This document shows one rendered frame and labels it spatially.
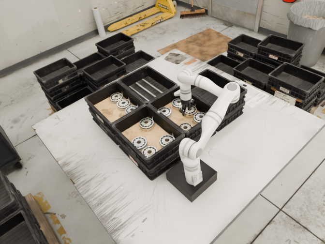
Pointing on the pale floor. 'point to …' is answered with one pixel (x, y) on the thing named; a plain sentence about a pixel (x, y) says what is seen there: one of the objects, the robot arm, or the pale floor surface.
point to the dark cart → (7, 152)
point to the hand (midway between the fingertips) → (186, 112)
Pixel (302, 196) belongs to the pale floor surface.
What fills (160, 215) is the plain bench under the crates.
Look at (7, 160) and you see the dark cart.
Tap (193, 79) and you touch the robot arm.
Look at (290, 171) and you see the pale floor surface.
